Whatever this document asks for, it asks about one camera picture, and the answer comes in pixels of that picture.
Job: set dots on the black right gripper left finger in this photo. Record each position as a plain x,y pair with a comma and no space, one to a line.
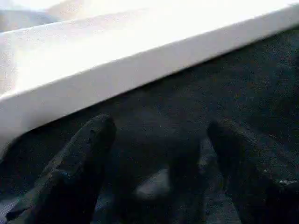
77,175

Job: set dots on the white plastic table top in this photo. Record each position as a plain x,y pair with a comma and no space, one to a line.
105,51

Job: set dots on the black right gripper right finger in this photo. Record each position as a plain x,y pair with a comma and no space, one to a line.
252,182

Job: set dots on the black plastic mat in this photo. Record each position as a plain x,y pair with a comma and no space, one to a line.
175,112

